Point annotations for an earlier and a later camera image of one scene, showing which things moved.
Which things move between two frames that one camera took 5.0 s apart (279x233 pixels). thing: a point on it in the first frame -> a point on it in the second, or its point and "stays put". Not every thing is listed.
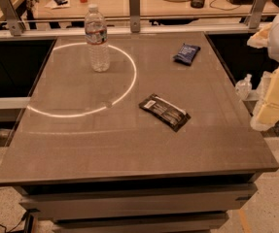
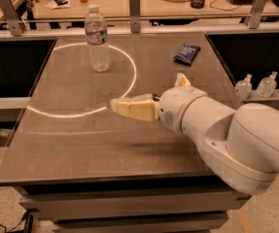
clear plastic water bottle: [96, 37] stays put
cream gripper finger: [261, 39] -> [174, 102]
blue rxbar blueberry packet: [187, 53] stays put
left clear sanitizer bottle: [243, 87] stays put
